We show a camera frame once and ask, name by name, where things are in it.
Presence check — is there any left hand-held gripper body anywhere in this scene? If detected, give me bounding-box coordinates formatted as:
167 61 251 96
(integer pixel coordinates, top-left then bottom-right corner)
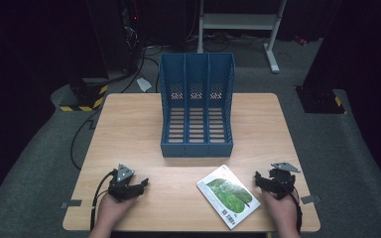
107 164 137 202

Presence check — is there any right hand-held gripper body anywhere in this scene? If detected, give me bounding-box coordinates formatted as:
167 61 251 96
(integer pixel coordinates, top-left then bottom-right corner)
269 161 302 200

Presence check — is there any white book with green leaf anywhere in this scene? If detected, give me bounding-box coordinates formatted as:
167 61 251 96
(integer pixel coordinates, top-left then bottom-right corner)
196 164 262 230

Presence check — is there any blue three-slot file rack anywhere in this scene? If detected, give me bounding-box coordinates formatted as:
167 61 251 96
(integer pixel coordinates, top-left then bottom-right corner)
158 52 236 159

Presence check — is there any person's left hand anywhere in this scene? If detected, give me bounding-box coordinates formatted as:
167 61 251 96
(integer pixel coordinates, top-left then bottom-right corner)
92 191 139 233

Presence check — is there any person's right hand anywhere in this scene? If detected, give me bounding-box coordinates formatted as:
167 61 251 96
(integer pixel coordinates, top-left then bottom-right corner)
261 189 300 234

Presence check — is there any grey tape strip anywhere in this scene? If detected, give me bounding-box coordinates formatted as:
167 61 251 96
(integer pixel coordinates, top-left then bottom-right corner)
60 198 83 209
300 194 321 205

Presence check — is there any black yellow striped stand base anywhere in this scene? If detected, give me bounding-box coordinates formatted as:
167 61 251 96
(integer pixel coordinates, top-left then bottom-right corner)
296 84 347 115
59 77 109 113

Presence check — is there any white paper scrap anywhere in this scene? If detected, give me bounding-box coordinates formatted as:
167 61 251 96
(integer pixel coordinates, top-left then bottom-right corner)
136 77 153 93

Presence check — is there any white metal stand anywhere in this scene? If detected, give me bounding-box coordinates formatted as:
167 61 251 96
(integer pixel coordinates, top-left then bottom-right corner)
196 0 288 74

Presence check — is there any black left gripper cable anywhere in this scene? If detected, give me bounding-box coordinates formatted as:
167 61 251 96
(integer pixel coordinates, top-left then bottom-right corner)
89 170 117 231

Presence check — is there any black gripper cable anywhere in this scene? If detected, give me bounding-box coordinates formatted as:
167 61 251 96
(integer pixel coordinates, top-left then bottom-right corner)
290 185 304 234
89 170 117 231

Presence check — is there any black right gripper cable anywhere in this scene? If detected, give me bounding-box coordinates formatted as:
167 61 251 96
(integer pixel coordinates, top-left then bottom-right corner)
290 185 304 234

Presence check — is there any black floor cable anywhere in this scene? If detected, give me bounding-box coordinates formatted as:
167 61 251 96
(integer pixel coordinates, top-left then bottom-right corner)
69 108 102 172

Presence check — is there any bundle of black cables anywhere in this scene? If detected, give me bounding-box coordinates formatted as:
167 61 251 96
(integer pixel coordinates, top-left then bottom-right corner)
107 34 164 94

